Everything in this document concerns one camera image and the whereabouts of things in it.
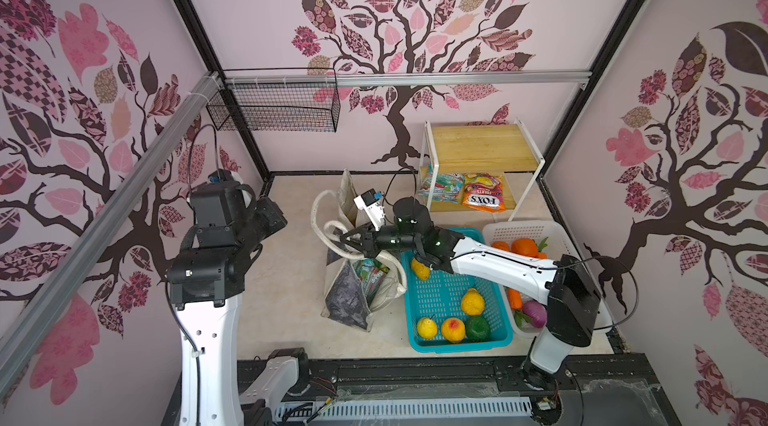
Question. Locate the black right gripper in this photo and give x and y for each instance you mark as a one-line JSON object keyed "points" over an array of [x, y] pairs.
{"points": [[369, 243]]}

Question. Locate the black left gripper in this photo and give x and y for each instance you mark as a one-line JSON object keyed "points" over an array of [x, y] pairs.
{"points": [[270, 208]]}

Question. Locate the teal candy bag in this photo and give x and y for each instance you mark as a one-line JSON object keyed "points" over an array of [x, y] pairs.
{"points": [[371, 273]]}

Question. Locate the beige canvas tote bag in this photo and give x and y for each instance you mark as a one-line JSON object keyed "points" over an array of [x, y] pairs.
{"points": [[334, 213]]}

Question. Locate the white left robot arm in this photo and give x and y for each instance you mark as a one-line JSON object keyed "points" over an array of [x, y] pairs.
{"points": [[204, 289]]}

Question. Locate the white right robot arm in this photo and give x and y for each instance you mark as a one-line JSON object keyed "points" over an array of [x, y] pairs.
{"points": [[564, 286]]}

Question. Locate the green mint candy bag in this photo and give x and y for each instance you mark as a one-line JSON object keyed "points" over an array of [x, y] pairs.
{"points": [[448, 187]]}

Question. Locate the orange Fox's candy bag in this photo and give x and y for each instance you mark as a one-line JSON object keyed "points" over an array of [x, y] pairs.
{"points": [[483, 191]]}

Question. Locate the yellow-orange wrinkled fruit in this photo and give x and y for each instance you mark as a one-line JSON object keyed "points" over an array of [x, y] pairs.
{"points": [[421, 271]]}

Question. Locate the white wooden shelf rack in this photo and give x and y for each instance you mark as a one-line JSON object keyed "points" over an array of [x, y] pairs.
{"points": [[507, 151]]}

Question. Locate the teal plastic basket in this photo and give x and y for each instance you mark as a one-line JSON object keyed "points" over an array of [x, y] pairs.
{"points": [[439, 298]]}

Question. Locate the orange pumpkin left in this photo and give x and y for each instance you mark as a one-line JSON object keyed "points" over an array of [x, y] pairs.
{"points": [[501, 245]]}

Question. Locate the yellow bumpy fruit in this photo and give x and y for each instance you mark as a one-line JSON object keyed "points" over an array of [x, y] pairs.
{"points": [[473, 303]]}

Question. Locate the yellow pear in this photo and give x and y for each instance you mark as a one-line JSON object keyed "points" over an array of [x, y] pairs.
{"points": [[427, 328]]}

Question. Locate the green avocado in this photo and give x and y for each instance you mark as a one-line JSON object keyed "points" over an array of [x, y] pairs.
{"points": [[477, 329]]}

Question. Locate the orange carrot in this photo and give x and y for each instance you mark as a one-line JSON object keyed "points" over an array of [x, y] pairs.
{"points": [[515, 299]]}

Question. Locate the purple round eggplant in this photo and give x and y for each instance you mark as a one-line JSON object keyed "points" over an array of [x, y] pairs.
{"points": [[536, 314]]}

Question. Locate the white plastic basket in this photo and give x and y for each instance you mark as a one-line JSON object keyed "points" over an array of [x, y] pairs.
{"points": [[547, 233]]}

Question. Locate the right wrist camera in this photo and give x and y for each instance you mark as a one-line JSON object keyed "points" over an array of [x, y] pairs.
{"points": [[371, 203]]}

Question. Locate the black wire basket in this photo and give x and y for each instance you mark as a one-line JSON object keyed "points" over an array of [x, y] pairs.
{"points": [[277, 99]]}

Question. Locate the aluminium frame rail back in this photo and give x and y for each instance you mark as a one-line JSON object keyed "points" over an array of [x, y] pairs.
{"points": [[408, 78]]}

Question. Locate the aluminium frame rail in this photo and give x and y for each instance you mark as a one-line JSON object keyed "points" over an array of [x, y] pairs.
{"points": [[36, 320], [408, 78]]}

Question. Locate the white cable duct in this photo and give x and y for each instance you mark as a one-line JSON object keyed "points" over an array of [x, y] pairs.
{"points": [[404, 409]]}

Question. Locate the aluminium frame rail left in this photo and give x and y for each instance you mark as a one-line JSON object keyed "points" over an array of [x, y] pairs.
{"points": [[36, 320]]}

